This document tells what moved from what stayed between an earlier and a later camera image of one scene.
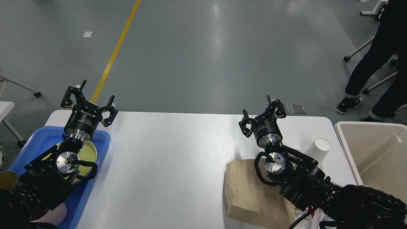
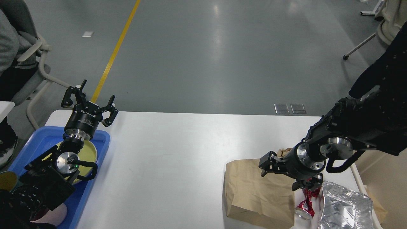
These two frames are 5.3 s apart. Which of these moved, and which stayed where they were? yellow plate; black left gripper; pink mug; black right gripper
Moved: black right gripper
Stayed: yellow plate; black left gripper; pink mug
